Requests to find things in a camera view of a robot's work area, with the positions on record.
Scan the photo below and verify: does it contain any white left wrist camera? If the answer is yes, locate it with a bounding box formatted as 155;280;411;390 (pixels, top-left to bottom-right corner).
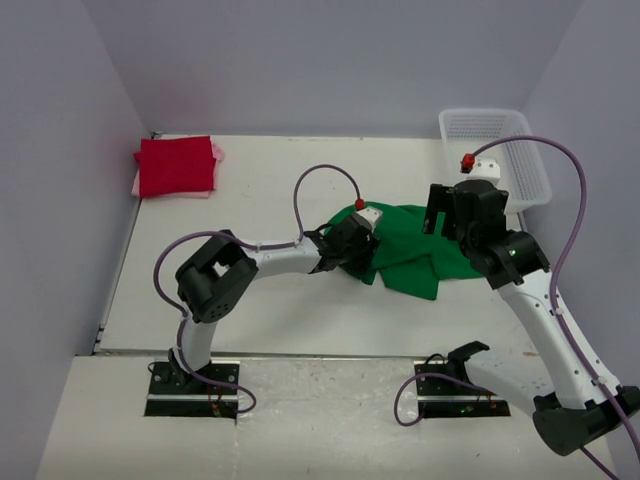
353;207;383;232

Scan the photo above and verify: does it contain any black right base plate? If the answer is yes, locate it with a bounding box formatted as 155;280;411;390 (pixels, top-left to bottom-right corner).
415;377;511;419

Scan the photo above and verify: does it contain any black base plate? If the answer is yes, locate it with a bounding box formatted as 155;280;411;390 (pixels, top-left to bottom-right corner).
144;361;239;420
415;377;511;419

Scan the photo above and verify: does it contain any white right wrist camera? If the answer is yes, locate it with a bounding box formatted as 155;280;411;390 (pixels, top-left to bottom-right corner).
460;154;501;185

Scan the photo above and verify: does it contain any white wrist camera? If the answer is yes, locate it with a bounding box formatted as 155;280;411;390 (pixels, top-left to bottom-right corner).
353;207;383;232
460;154;501;185

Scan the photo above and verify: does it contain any green t shirt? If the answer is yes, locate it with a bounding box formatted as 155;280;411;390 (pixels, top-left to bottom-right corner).
341;202;480;300

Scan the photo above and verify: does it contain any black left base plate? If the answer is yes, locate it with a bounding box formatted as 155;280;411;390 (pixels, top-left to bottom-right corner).
144;361;239;420

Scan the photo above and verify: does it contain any red folded t shirt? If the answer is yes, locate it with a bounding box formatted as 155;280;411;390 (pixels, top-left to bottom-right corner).
132;136;217;200

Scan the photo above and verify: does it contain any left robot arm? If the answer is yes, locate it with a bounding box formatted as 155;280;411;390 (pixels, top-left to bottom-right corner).
169;208;382;393

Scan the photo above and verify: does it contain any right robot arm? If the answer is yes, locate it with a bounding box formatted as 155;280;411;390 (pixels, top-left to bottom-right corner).
423;179;639;456

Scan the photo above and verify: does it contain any white plastic basket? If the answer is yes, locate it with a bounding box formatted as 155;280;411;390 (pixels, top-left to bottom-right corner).
439;108;552;213

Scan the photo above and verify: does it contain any pink folded t shirt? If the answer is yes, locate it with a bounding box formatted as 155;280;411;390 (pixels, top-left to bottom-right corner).
130;141;227;202

